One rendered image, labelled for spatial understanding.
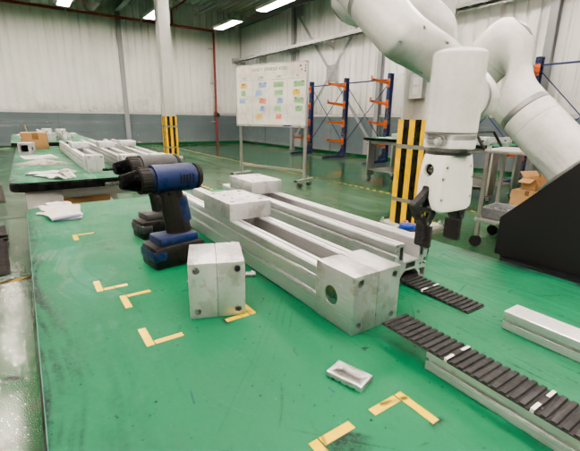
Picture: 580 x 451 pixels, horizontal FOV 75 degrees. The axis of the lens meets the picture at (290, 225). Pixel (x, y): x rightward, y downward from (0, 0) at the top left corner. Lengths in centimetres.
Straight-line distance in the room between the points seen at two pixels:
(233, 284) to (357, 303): 20
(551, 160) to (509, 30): 33
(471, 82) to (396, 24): 17
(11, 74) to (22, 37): 122
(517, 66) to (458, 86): 45
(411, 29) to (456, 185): 28
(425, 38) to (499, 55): 39
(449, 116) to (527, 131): 42
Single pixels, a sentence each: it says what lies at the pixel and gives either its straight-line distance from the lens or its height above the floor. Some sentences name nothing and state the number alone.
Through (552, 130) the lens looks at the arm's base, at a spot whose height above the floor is 108.
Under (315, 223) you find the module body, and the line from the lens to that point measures 95.
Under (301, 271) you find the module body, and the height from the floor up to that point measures 84.
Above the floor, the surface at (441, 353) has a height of 81.
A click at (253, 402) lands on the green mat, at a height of 78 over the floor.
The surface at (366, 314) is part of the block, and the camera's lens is 61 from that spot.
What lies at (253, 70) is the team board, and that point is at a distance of 692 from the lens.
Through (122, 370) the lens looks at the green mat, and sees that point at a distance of 57.
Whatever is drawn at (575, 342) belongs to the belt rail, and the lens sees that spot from 67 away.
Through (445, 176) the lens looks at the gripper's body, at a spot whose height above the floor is 101.
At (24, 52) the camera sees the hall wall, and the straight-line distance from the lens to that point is 1560.
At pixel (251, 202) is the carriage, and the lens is 90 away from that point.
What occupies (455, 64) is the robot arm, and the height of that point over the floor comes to 118.
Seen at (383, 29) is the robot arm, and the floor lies 125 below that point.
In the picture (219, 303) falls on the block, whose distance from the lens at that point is 64.
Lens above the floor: 110
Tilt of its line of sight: 16 degrees down
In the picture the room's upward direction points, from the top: 1 degrees clockwise
